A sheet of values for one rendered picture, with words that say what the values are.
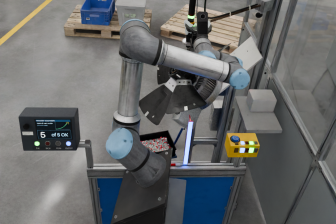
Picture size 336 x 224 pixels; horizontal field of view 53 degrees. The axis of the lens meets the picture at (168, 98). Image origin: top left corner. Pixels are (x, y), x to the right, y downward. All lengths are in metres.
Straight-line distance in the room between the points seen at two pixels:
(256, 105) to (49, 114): 1.35
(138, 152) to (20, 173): 1.97
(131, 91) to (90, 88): 2.62
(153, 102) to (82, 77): 2.15
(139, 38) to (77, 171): 2.07
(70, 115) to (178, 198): 0.64
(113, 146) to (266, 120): 1.30
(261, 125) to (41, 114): 1.38
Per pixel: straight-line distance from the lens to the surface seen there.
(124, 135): 1.31
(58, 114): 1.69
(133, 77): 1.32
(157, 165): 1.37
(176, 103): 1.84
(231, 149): 1.82
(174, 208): 1.60
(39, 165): 3.19
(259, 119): 2.35
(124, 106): 1.37
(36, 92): 4.01
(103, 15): 4.94
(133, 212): 1.38
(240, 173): 2.03
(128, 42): 1.17
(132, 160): 1.33
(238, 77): 1.23
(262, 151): 2.77
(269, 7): 2.24
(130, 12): 4.85
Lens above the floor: 2.32
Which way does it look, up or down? 38 degrees down
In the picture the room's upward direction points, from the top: 4 degrees clockwise
